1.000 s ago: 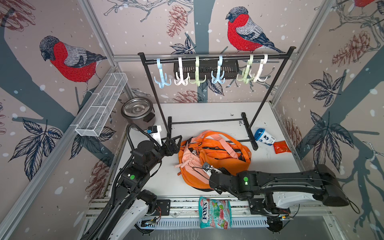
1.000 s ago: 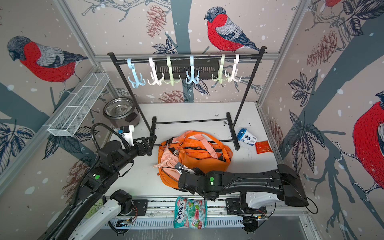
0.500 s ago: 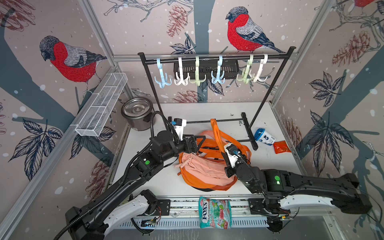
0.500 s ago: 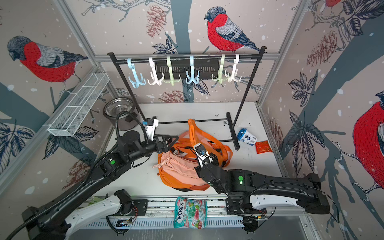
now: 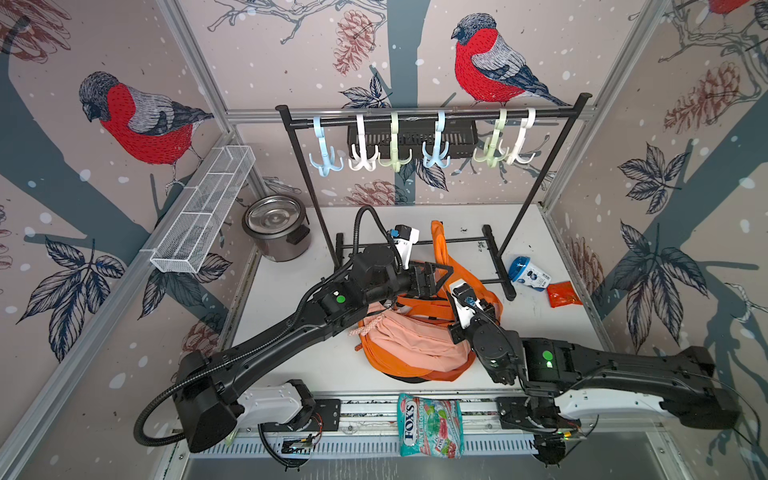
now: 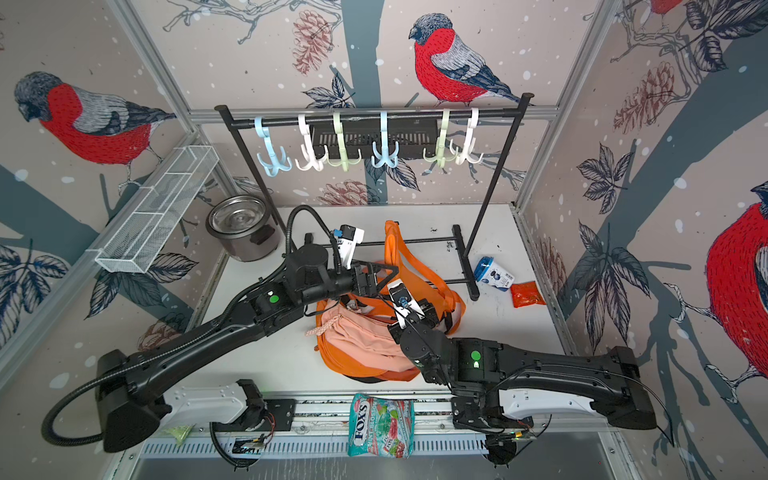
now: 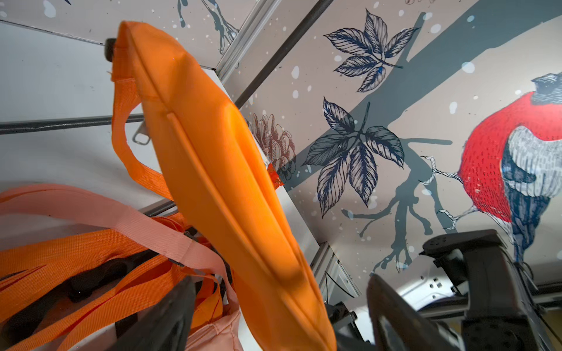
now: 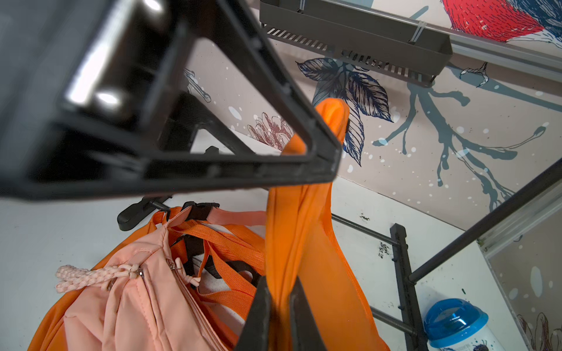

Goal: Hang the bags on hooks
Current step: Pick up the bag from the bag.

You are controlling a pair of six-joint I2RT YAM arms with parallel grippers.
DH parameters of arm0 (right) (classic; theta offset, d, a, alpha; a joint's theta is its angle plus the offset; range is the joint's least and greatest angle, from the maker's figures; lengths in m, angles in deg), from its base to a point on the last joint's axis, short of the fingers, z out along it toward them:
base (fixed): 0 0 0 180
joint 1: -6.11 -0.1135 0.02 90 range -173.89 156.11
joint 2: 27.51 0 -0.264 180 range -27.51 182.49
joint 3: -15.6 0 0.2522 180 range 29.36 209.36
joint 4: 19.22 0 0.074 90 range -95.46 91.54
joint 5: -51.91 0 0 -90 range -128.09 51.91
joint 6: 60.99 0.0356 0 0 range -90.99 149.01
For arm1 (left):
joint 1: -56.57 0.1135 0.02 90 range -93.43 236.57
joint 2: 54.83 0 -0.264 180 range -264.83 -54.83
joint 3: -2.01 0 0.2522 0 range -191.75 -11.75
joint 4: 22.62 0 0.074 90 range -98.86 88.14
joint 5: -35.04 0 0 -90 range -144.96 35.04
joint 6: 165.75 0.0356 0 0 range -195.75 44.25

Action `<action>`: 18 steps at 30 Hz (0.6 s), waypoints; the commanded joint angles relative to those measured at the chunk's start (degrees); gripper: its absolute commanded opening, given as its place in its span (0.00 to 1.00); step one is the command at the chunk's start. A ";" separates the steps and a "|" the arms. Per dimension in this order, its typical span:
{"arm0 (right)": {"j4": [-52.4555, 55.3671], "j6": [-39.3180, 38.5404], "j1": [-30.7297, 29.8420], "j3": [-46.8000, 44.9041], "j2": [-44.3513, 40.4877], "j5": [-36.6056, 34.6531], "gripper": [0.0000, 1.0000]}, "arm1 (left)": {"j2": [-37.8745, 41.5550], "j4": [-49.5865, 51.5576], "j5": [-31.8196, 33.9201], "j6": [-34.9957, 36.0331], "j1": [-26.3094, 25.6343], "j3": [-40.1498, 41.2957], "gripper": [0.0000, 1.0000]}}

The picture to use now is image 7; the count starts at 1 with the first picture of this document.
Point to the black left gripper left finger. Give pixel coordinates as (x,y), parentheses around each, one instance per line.
(167,325)

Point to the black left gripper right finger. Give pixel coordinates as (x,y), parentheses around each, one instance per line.
(397,326)

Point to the orange backpack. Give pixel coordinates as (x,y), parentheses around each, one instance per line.
(71,286)

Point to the orange waist bag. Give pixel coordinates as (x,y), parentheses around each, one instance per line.
(180,136)

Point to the pink waist bag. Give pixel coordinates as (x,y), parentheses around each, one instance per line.
(84,207)

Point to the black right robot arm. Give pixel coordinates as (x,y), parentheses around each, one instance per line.
(501,314)

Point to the black clothes rack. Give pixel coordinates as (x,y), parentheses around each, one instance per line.
(55,78)

